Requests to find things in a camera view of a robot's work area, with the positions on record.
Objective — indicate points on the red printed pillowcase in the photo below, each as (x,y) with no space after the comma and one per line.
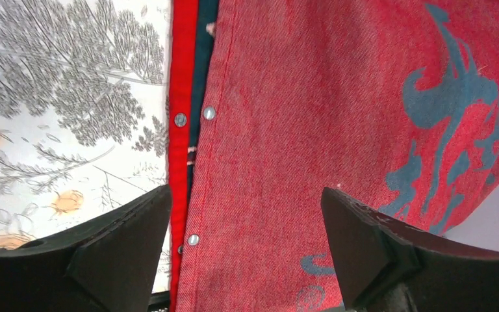
(395,103)

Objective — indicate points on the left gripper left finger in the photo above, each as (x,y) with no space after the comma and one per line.
(108,263)

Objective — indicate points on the floral tablecloth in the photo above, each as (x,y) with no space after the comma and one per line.
(83,110)

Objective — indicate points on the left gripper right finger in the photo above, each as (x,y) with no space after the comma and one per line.
(384,264)

